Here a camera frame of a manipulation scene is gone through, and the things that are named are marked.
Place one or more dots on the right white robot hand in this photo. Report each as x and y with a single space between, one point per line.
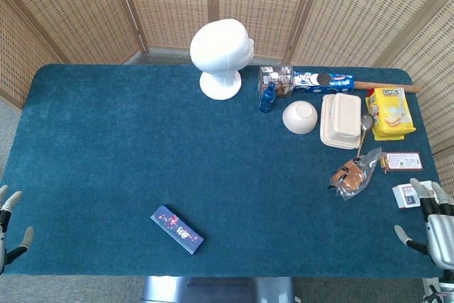
440 232

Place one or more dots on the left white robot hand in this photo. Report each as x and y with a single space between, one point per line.
7 228

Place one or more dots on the blue cardboard glasses case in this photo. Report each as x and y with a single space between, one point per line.
177 228

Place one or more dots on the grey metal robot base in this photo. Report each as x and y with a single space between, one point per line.
213 290

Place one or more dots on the small white red box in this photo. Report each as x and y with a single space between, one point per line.
408 196

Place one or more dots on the brown labelled snack packet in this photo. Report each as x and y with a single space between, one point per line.
404 161

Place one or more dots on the bread in clear bag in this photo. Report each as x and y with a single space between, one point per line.
351 177

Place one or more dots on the yellow snack bag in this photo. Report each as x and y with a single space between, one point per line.
390 115

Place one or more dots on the metal spoon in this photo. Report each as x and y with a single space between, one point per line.
367 122

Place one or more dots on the cream lidded food container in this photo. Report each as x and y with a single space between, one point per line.
342 118

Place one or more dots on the wooden rolling pin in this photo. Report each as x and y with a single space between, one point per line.
361 85

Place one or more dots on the blue Oreo cookie box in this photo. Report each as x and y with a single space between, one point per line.
337 84

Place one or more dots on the white upturned bowl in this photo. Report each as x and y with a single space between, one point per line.
299 116

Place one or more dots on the blue spray bottle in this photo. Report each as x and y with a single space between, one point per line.
266 102

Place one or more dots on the blue table cloth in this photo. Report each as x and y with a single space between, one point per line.
230 175

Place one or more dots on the clear plastic cookie box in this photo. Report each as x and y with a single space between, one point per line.
280 79

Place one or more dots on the woven wicker folding screen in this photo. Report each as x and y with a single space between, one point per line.
71 8

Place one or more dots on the white foam mannequin head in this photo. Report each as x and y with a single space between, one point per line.
220 51

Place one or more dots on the white metal frame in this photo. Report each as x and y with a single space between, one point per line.
438 290

